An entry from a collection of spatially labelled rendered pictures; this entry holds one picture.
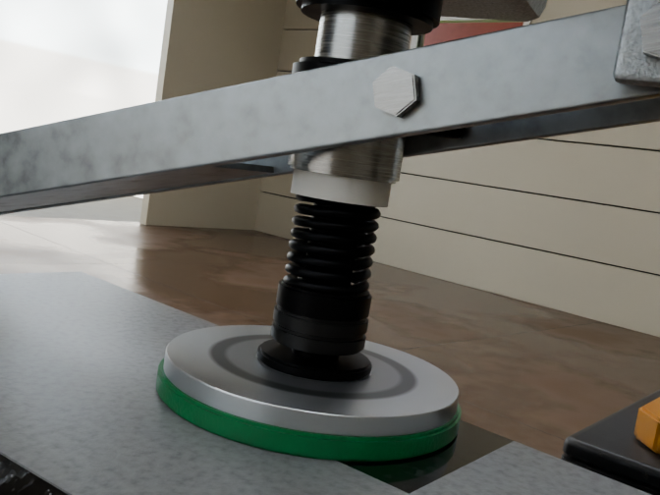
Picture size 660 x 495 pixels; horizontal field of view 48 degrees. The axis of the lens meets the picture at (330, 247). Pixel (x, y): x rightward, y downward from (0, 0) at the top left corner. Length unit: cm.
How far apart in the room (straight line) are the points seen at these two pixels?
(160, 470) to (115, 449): 3
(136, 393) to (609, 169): 646
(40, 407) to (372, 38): 31
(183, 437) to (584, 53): 31
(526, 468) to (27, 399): 32
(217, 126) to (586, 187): 648
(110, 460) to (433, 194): 735
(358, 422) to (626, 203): 638
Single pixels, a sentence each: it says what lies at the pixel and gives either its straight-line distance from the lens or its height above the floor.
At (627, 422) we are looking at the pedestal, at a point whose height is 74.
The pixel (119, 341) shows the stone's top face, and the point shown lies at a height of 84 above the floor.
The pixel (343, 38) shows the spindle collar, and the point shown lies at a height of 110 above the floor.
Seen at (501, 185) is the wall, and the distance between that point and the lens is 731.
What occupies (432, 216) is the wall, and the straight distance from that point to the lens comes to 770.
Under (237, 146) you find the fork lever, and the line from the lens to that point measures 50.
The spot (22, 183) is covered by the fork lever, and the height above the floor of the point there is 96.
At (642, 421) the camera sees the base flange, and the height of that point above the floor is 77.
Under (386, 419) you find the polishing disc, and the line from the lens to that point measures 46.
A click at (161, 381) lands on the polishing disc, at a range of 52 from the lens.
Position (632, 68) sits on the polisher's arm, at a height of 108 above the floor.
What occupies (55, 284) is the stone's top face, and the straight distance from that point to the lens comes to 85.
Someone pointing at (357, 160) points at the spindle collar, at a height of 102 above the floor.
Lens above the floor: 102
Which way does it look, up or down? 7 degrees down
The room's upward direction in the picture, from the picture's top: 9 degrees clockwise
